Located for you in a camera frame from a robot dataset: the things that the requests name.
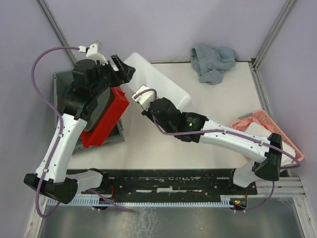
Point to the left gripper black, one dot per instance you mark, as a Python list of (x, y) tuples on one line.
[(125, 73)]

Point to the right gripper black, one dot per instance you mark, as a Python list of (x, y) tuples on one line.
[(148, 113)]

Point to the large white plastic tub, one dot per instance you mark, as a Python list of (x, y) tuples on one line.
[(147, 75)]

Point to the red plastic bin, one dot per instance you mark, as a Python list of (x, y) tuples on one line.
[(109, 119)]

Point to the dark grey plastic tray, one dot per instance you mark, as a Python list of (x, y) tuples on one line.
[(104, 101)]

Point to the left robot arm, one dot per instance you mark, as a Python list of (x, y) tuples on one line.
[(89, 108)]

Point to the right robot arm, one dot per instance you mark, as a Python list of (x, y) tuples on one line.
[(264, 152)]

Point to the grey plastic storage bin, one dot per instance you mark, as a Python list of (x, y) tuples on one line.
[(61, 81)]

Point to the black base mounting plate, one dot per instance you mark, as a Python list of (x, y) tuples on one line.
[(171, 185)]

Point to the blue denim cloth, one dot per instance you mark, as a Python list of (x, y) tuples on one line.
[(211, 63)]

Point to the white folded towel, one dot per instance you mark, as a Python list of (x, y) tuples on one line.
[(257, 129)]

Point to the pink plastic basket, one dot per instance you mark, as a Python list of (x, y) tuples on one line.
[(262, 118)]

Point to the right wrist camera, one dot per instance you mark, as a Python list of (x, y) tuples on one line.
[(144, 96)]

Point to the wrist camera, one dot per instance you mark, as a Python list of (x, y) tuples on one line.
[(144, 96), (92, 52)]

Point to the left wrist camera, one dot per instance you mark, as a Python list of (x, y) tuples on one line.
[(92, 52)]

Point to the aluminium frame rail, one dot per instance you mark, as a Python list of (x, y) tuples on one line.
[(285, 187)]

